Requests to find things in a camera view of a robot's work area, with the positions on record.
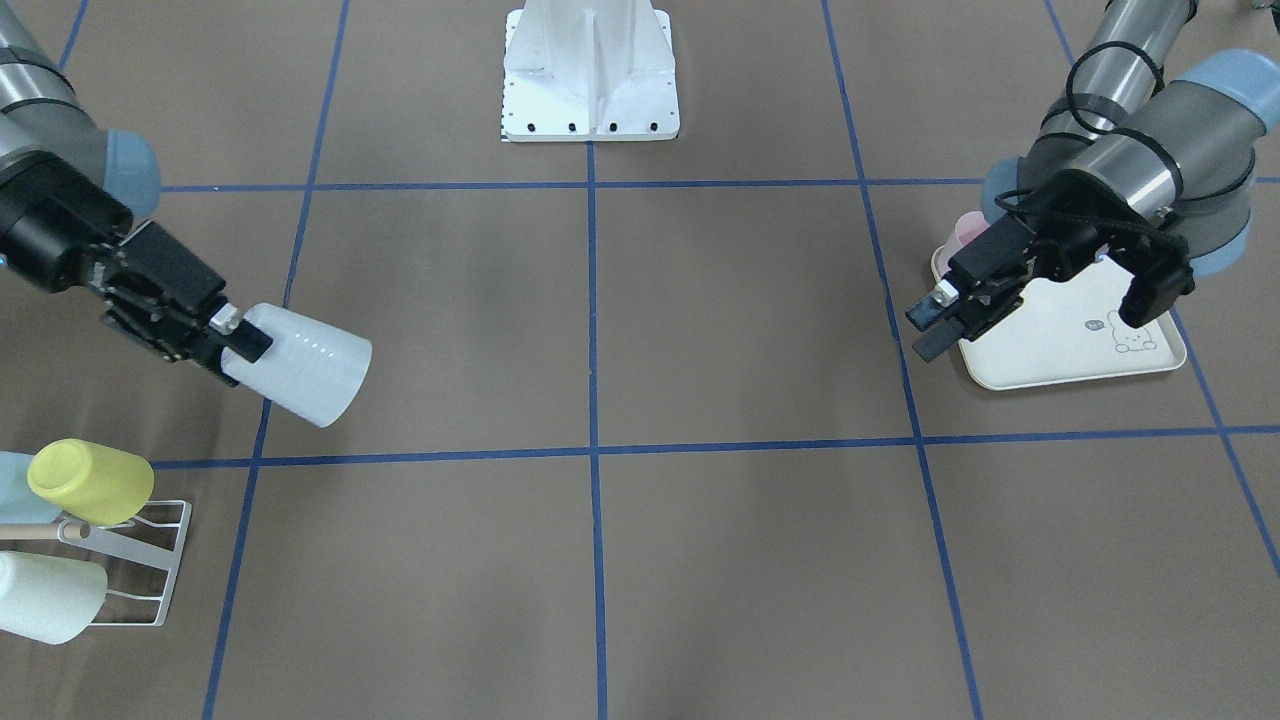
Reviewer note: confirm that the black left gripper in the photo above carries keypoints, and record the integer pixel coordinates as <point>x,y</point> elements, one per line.
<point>1052,262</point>

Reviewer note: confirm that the yellow plastic cup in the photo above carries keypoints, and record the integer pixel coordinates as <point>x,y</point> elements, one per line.
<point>98,484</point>

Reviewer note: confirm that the white wire cup rack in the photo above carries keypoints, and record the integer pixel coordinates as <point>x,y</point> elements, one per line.
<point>148,548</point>

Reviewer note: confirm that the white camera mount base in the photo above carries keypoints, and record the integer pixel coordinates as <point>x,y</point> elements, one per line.
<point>589,71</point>

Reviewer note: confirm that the cream plastic tray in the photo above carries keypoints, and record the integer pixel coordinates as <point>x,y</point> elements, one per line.
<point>1071,332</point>

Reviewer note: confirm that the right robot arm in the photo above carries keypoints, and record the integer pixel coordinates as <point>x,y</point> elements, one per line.
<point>40,111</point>

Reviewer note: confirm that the light blue plastic cup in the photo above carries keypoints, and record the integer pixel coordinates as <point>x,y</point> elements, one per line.
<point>19,504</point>

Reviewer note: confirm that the grey plastic cup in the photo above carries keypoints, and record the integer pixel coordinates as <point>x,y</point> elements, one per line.
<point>311,368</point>

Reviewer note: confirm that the pink plastic cup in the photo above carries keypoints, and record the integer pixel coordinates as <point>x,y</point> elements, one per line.
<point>966,229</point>

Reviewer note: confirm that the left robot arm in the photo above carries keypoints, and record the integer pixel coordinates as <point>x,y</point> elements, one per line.
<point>1154,173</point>

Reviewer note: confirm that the pale green plastic cup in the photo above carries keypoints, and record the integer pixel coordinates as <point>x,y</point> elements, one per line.
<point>49,599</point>

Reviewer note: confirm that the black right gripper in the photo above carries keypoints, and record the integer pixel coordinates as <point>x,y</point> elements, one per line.
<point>48,236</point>

